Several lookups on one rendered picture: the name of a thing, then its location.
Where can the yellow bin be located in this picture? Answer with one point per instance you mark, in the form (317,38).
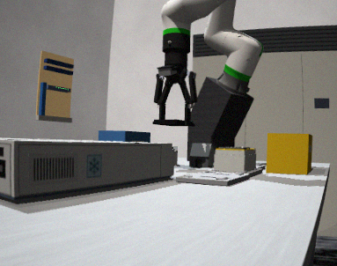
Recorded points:
(288,153)

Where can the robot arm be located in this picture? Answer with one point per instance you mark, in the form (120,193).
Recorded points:
(242,50)

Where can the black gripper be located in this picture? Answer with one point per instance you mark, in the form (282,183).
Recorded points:
(176,57)

